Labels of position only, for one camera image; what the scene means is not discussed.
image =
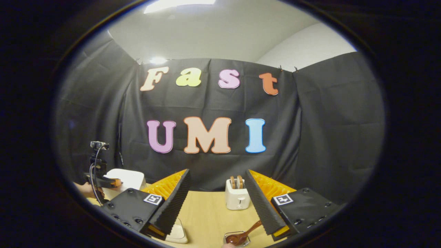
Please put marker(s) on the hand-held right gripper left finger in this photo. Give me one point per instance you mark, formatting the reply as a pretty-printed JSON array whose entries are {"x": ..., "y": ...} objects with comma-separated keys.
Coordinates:
[{"x": 172, "y": 206}]

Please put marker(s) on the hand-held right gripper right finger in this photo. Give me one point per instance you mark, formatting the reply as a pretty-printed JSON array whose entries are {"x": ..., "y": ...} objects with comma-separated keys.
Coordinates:
[{"x": 263, "y": 206}]

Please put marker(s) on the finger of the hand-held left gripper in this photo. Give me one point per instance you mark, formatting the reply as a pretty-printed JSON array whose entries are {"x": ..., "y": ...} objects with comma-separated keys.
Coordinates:
[{"x": 113, "y": 183}]

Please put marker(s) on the white rice cooker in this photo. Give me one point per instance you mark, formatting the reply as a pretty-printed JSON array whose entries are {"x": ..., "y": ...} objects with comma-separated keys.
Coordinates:
[{"x": 132, "y": 179}]

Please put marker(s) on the brown wooden spoon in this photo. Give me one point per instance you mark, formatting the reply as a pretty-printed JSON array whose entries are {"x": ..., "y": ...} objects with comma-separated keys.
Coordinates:
[{"x": 239, "y": 237}]

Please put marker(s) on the clear chopstick holder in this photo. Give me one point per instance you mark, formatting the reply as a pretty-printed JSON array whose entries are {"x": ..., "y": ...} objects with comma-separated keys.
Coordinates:
[{"x": 227, "y": 239}]

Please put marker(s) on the white toaster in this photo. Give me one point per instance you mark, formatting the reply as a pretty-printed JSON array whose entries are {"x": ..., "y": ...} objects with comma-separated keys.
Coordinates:
[{"x": 237, "y": 199}]

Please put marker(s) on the brown bread slice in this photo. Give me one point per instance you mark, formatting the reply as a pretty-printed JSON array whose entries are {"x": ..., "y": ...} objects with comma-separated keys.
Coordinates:
[
  {"x": 239, "y": 182},
  {"x": 233, "y": 182}
]

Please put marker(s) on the black backdrop cloth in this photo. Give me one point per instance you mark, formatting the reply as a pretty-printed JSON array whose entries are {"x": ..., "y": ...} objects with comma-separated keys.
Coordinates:
[{"x": 310, "y": 120}]

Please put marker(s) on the ceiling light panel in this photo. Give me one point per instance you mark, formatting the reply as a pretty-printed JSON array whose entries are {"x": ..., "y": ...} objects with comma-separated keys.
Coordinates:
[{"x": 179, "y": 3}]

